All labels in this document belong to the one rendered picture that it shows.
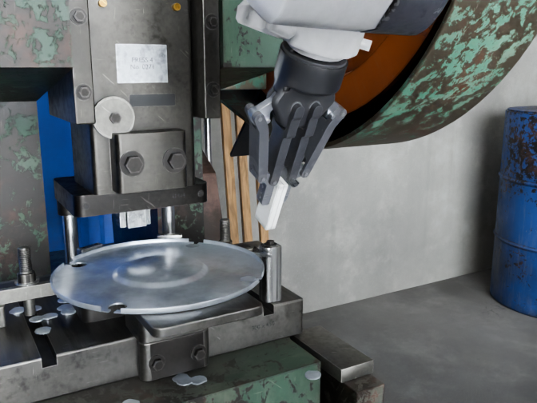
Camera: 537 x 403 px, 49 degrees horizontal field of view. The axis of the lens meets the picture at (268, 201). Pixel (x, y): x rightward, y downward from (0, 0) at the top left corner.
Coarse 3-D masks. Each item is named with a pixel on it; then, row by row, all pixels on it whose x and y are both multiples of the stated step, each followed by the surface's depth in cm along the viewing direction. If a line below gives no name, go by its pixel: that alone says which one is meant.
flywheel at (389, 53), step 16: (448, 0) 75; (432, 32) 78; (384, 48) 86; (400, 48) 83; (416, 48) 80; (352, 64) 98; (368, 64) 89; (384, 64) 86; (400, 64) 83; (416, 64) 83; (272, 80) 114; (352, 80) 93; (368, 80) 90; (384, 80) 87; (400, 80) 86; (336, 96) 97; (352, 96) 94; (368, 96) 90; (384, 96) 90; (352, 112) 95; (368, 112) 97
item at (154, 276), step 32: (96, 256) 89; (128, 256) 89; (160, 256) 87; (192, 256) 89; (224, 256) 89; (256, 256) 88; (64, 288) 76; (96, 288) 76; (128, 288) 76; (160, 288) 76; (192, 288) 76; (224, 288) 76
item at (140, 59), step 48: (96, 0) 75; (144, 0) 78; (96, 48) 76; (144, 48) 79; (96, 96) 77; (144, 96) 81; (192, 96) 84; (96, 144) 79; (144, 144) 79; (192, 144) 86; (96, 192) 80
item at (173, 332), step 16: (224, 304) 72; (240, 304) 72; (256, 304) 72; (128, 320) 81; (144, 320) 67; (160, 320) 67; (176, 320) 67; (192, 320) 67; (208, 320) 68; (224, 320) 69; (240, 320) 70; (144, 336) 77; (160, 336) 65; (176, 336) 79; (192, 336) 81; (208, 336) 83; (144, 352) 78; (160, 352) 79; (176, 352) 80; (192, 352) 81; (208, 352) 83; (144, 368) 78; (160, 368) 78; (176, 368) 80; (192, 368) 82
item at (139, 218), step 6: (138, 210) 90; (144, 210) 90; (120, 216) 89; (126, 216) 89; (132, 216) 89; (138, 216) 90; (144, 216) 90; (120, 222) 89; (126, 222) 90; (132, 222) 89; (138, 222) 90; (144, 222) 90; (150, 222) 92
